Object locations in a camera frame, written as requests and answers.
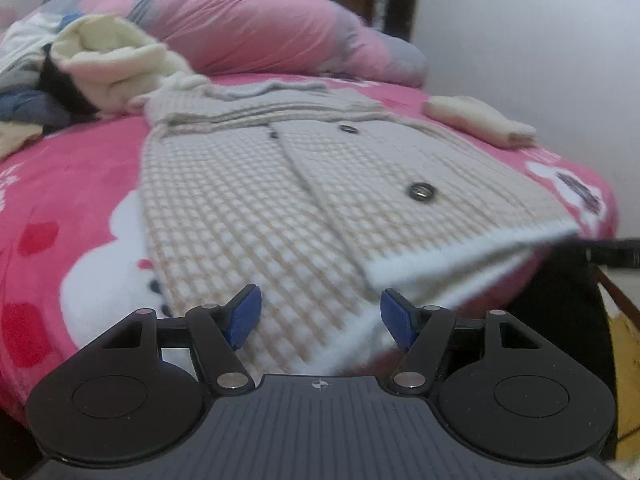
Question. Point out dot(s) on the dark brown door frame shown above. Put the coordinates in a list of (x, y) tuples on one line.
[(400, 0)]

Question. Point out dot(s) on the blue jeans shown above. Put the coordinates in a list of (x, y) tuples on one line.
[(30, 107)]

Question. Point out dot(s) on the white grey garment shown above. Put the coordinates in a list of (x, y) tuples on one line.
[(22, 42)]

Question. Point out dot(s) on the pink grey rolled quilt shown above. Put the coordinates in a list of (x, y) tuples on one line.
[(260, 25)]

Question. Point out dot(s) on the black garment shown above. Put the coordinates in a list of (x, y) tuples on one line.
[(62, 87)]

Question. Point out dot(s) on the pink floral blanket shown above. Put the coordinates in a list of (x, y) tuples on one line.
[(75, 185)]

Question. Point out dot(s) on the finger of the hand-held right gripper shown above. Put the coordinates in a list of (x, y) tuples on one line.
[(617, 252)]

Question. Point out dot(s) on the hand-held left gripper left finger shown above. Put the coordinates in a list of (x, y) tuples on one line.
[(246, 316)]

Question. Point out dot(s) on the pale yellow garment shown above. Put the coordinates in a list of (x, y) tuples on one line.
[(15, 140)]

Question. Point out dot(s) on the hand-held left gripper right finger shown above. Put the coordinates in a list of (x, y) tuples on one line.
[(396, 322)]

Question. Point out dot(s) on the cream fleece garment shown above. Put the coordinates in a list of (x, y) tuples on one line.
[(115, 60)]

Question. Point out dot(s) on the beige checkered knit cardigan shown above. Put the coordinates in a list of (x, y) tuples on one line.
[(240, 200)]

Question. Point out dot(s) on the folded beige garment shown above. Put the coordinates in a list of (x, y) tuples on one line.
[(480, 120)]

